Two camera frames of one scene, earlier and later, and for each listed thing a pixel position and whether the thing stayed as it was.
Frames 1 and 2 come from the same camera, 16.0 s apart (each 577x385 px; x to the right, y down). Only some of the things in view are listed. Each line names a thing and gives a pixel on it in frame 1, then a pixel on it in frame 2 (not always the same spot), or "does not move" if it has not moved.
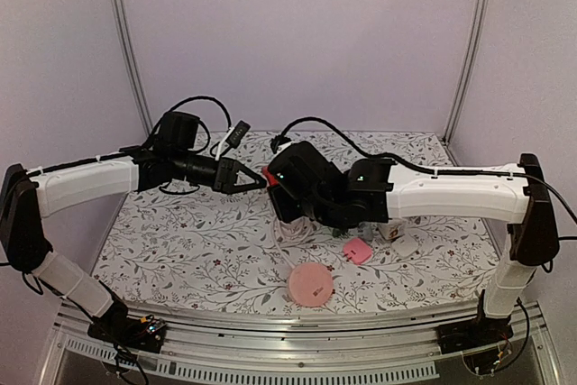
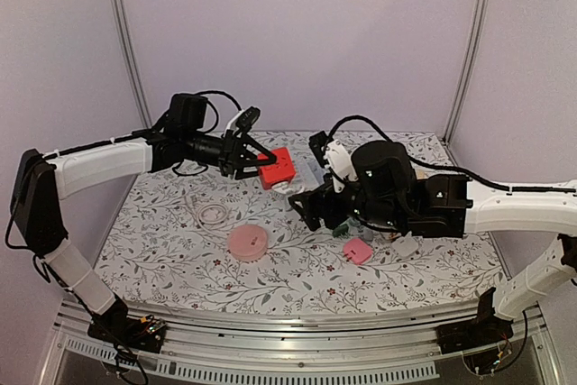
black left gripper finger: x=240 y=166 → x=250 y=142
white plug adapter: x=406 y=246 does not move
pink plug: x=357 y=251 does not move
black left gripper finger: x=242 y=188 → x=252 y=170
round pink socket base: x=310 y=284 → x=247 y=242
